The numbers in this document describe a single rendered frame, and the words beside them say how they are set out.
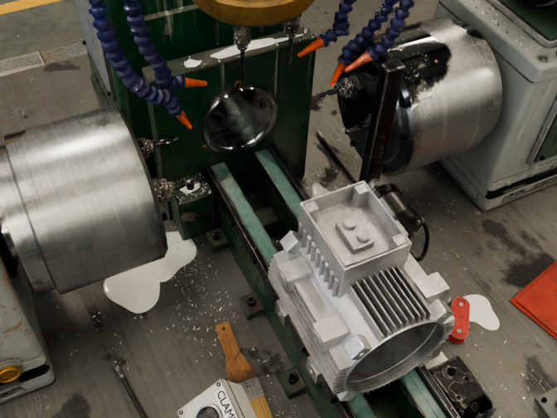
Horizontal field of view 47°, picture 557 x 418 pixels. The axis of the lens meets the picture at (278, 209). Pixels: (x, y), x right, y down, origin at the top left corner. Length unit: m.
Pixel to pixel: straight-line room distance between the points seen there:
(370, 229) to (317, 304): 0.12
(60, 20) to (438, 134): 2.51
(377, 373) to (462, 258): 0.40
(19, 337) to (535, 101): 0.92
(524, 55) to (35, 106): 1.05
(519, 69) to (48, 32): 2.49
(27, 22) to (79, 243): 2.53
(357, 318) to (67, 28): 2.65
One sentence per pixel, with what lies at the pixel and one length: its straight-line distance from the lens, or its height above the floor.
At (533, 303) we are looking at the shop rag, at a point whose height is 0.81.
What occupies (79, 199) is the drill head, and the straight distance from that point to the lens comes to 0.90.
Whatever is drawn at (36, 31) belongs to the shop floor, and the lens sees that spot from 3.30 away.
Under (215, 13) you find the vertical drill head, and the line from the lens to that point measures 0.88.
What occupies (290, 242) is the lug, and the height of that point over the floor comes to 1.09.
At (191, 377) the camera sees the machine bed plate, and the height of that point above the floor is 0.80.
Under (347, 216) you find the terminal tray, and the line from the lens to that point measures 0.88.
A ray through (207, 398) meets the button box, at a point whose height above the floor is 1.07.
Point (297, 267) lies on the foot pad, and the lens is 0.87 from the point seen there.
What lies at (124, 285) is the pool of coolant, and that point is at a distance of 1.20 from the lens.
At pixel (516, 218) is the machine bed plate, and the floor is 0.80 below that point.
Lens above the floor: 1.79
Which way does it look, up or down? 50 degrees down
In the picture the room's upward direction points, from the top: 3 degrees clockwise
